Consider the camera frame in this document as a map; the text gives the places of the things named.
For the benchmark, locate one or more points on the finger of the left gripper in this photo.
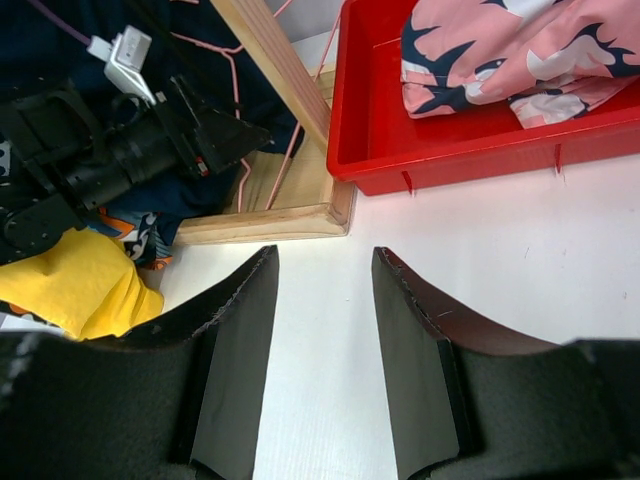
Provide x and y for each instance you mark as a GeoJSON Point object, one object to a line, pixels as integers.
{"type": "Point", "coordinates": [222, 140]}

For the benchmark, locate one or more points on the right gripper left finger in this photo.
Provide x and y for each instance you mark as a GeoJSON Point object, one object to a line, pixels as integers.
{"type": "Point", "coordinates": [178, 397]}

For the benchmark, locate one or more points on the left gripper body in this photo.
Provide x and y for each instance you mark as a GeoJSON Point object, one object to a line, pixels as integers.
{"type": "Point", "coordinates": [105, 161]}

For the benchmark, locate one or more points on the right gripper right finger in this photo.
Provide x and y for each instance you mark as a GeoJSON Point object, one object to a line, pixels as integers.
{"type": "Point", "coordinates": [469, 398]}

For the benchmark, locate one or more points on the pink wire hanger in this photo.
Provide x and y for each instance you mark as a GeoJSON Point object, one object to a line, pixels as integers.
{"type": "Point", "coordinates": [229, 54]}

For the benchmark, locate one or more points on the blue orange patterned shorts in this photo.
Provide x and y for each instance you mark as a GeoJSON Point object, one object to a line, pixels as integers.
{"type": "Point", "coordinates": [139, 234]}

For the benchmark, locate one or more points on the navy blue shorts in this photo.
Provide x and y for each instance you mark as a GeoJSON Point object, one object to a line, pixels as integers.
{"type": "Point", "coordinates": [109, 105]}

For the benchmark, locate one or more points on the pink whale print shorts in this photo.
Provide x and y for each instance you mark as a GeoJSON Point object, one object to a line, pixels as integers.
{"type": "Point", "coordinates": [550, 61]}

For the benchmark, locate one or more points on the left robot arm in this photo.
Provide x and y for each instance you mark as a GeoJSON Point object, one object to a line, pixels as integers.
{"type": "Point", "coordinates": [34, 213]}

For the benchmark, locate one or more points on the yellow shorts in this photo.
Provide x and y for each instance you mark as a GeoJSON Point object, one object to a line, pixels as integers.
{"type": "Point", "coordinates": [86, 285]}

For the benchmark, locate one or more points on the wooden clothes rack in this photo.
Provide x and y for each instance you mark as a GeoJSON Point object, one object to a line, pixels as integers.
{"type": "Point", "coordinates": [310, 203]}

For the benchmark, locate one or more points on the red plastic tray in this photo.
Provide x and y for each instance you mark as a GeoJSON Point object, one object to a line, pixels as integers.
{"type": "Point", "coordinates": [374, 144]}

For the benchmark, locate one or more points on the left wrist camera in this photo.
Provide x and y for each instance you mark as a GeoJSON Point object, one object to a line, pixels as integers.
{"type": "Point", "coordinates": [124, 59]}

